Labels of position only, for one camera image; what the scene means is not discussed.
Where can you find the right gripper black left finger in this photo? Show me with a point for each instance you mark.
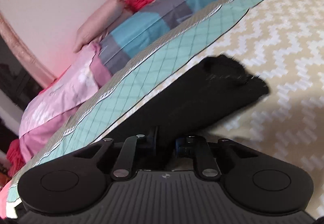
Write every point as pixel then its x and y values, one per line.
pixel 135 155

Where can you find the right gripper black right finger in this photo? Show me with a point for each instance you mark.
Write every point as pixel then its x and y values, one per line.
pixel 196 148

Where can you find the black pants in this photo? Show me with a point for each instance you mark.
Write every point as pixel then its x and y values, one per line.
pixel 212 90

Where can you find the pink floral pillow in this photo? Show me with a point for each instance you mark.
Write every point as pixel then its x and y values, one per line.
pixel 50 109

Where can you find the red pink blanket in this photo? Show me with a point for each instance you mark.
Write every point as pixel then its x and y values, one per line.
pixel 16 162

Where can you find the pink window curtain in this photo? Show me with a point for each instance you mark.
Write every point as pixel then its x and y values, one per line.
pixel 27 59

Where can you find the peach small pillow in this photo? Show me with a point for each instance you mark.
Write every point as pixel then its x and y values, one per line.
pixel 102 22

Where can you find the blue grey pillow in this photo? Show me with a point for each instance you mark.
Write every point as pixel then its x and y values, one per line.
pixel 143 28

